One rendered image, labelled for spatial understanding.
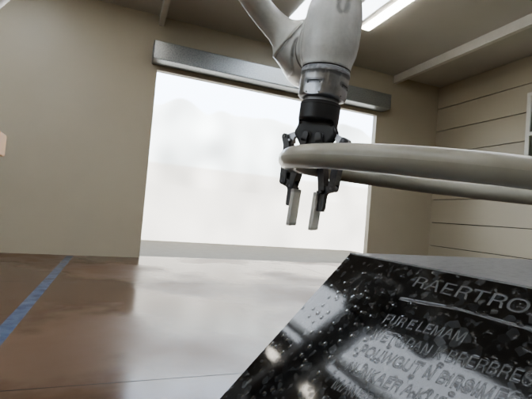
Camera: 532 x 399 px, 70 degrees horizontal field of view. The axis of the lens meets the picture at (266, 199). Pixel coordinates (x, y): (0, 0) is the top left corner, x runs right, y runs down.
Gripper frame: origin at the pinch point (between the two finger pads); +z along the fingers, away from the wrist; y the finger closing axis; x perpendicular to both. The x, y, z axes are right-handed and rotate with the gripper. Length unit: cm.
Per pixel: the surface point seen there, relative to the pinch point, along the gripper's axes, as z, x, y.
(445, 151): -9.5, -26.8, 26.2
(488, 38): -277, 619, -29
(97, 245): 134, 309, -493
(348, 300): 3.7, -36.7, 22.6
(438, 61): -265, 679, -108
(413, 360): 4, -42, 28
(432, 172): -7.4, -26.8, 25.4
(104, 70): -138, 307, -530
